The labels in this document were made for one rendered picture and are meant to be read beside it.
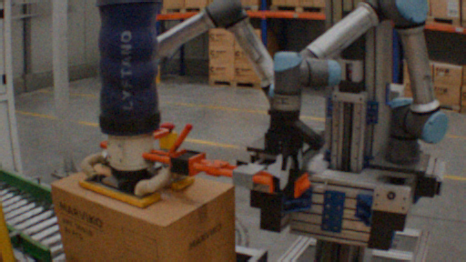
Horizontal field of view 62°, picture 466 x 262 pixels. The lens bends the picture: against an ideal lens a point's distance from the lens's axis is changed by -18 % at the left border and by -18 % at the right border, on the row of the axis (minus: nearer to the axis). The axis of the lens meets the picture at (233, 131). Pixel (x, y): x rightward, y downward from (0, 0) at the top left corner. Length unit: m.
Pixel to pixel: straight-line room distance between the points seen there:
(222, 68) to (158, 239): 8.35
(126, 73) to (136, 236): 0.52
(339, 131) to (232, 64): 7.79
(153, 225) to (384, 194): 0.76
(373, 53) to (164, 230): 1.03
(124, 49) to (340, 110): 0.85
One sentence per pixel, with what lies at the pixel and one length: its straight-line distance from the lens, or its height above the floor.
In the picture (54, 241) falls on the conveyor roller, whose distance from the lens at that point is 2.19.
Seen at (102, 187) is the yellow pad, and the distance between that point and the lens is 1.59.
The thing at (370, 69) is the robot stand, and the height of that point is 1.34.
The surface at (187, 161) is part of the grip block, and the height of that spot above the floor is 1.10.
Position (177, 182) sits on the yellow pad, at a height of 0.97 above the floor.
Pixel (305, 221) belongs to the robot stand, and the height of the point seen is 0.75.
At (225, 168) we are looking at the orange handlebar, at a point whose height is 1.09.
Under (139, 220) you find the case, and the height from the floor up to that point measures 0.94.
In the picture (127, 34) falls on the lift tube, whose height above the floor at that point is 1.49.
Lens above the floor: 1.54
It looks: 15 degrees down
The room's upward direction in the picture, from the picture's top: 1 degrees counter-clockwise
